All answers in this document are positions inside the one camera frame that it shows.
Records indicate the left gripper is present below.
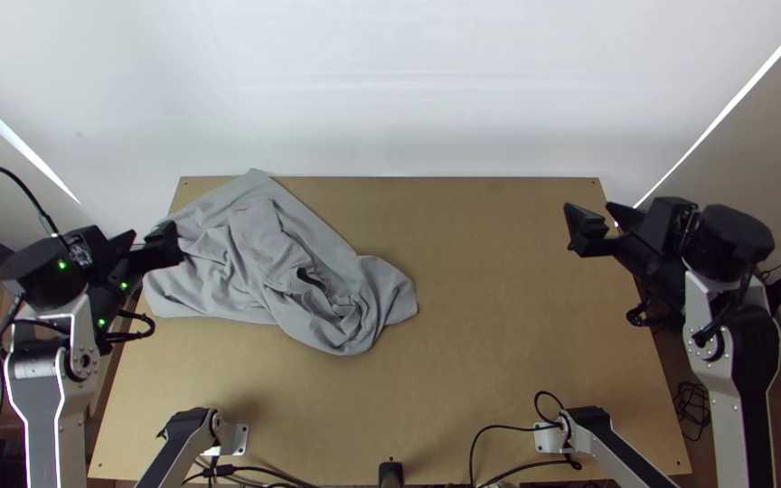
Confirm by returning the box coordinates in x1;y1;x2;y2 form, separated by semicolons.
95;220;186;289

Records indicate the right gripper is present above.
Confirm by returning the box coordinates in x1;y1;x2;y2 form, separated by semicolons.
563;202;689;283

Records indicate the grey t-shirt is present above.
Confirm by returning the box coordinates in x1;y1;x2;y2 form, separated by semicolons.
143;167;419;357

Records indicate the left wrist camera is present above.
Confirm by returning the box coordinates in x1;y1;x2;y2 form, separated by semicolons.
64;227;112;269

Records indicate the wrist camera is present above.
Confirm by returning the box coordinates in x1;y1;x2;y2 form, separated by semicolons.
637;196;701;256
64;227;112;269

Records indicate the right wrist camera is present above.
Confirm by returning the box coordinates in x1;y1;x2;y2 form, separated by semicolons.
637;196;701;256

